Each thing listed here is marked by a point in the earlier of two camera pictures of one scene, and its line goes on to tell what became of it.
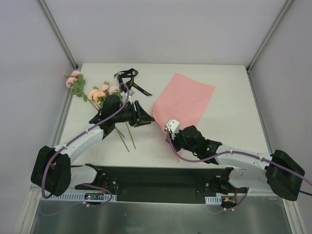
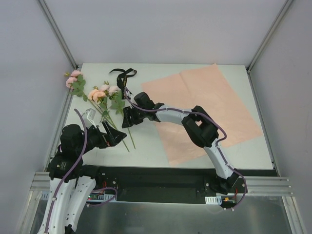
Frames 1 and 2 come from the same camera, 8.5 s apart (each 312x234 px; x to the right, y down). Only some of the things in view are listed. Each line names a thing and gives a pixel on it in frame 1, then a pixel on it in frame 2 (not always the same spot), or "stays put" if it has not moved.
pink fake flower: [76, 82] stays put
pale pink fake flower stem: [113, 90] stays put
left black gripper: [136, 113] to [104, 136]
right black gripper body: [177, 139] to [134, 114]
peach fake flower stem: [96, 97] stays put
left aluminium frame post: [47, 13] stays put
